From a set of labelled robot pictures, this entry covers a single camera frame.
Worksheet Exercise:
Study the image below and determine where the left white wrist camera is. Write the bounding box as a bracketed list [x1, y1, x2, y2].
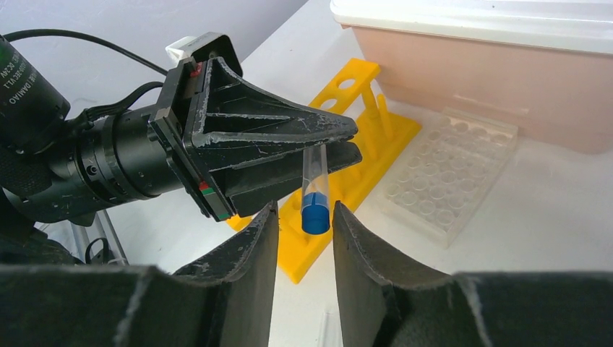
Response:
[165, 36, 196, 67]

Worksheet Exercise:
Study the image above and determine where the translucent white bin lid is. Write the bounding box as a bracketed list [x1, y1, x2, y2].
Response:
[330, 1, 612, 40]

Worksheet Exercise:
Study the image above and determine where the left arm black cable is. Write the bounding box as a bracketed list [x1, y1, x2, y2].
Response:
[2, 28, 169, 123]

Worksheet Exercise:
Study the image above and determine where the blue capped tube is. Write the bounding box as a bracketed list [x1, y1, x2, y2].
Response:
[301, 145, 330, 235]

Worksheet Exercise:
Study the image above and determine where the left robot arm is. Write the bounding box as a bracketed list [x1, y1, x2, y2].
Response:
[1, 29, 362, 265]

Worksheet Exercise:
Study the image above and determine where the yellow test tube rack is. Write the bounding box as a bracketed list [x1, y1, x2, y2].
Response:
[225, 57, 424, 286]

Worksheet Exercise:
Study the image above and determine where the pink plastic storage bin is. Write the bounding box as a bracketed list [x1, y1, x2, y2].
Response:
[353, 27, 612, 154]

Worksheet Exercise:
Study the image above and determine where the clear well plate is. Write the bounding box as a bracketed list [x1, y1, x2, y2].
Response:
[376, 108, 519, 249]

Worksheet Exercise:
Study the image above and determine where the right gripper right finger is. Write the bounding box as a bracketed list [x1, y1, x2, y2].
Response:
[333, 202, 612, 346]

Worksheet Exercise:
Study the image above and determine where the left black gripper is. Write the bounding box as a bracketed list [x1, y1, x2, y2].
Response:
[72, 32, 362, 221]

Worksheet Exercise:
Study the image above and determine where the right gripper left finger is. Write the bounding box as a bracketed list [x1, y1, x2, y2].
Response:
[1, 202, 279, 346]

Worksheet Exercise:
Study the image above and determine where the clear tube right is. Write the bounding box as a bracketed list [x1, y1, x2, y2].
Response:
[317, 312, 343, 347]

